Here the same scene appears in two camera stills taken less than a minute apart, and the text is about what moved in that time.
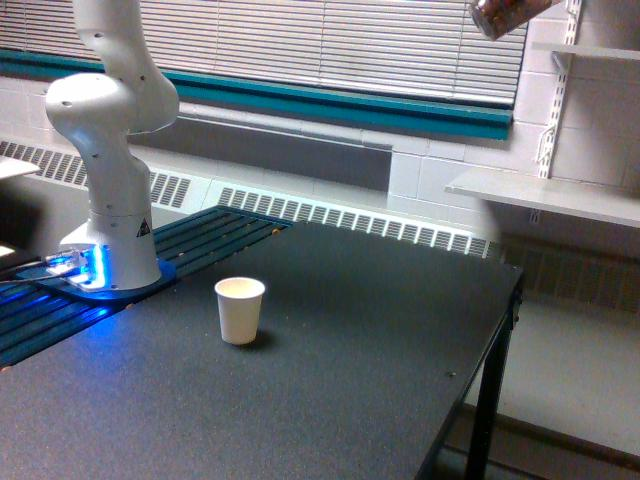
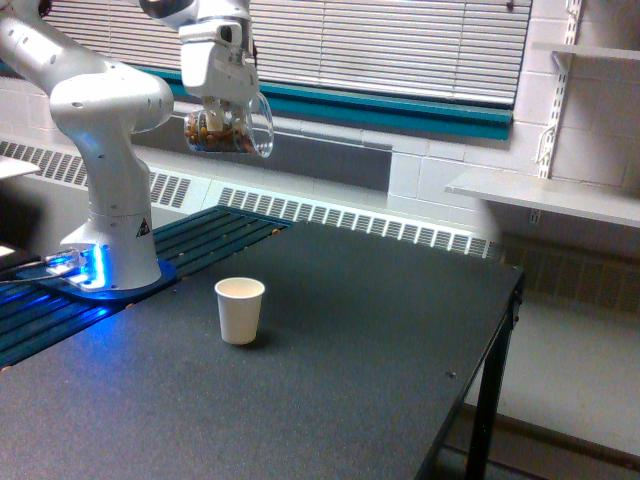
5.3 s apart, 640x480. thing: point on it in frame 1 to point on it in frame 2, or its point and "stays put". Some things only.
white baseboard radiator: x=174 y=187 stays put
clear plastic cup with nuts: x=495 y=17 to x=245 y=126
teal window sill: x=290 y=100 stays put
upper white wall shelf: x=587 y=50 stays put
